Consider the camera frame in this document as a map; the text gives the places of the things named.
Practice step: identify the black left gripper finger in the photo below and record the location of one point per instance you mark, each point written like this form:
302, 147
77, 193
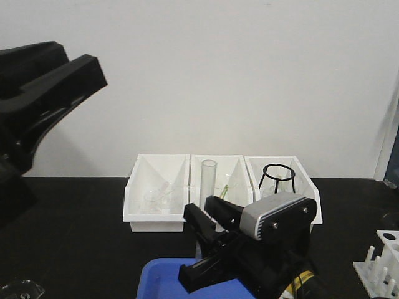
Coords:
43, 102
21, 65

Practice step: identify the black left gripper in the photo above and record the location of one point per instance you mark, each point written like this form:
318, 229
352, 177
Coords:
16, 196

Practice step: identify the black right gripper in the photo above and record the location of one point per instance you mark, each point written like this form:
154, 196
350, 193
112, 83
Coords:
266, 272

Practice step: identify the clear glass test tube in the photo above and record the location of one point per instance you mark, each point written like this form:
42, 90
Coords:
207, 181

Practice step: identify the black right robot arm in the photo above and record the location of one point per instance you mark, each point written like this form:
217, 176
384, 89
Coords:
264, 245

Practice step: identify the white test tube rack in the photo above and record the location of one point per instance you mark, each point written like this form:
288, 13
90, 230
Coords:
380, 276

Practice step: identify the green yellow droppers in beaker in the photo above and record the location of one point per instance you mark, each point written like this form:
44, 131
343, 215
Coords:
224, 191

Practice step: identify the small glass beaker in bin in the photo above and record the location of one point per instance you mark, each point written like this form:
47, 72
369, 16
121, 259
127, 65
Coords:
224, 184

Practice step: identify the middle white storage bin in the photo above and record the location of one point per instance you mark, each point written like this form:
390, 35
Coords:
241, 195

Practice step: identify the white storage bin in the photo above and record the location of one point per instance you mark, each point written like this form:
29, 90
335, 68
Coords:
241, 195
304, 185
150, 171

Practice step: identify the left white storage bin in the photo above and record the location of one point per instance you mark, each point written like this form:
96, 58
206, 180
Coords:
150, 171

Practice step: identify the glass funnel in left bin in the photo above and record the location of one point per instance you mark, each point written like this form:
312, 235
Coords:
160, 201

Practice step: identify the right white storage bin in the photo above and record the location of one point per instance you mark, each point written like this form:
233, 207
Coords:
304, 185

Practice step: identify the glass flask under tripod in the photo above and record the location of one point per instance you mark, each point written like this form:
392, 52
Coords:
270, 187

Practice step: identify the blue plastic tray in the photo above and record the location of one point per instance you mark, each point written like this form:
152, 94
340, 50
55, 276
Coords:
159, 279

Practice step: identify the glass beaker with rods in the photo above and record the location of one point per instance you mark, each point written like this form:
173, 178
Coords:
22, 289

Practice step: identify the black wire tripod stand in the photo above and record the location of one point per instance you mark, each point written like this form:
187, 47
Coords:
278, 172

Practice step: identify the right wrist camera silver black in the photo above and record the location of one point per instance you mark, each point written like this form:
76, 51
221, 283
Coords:
283, 219

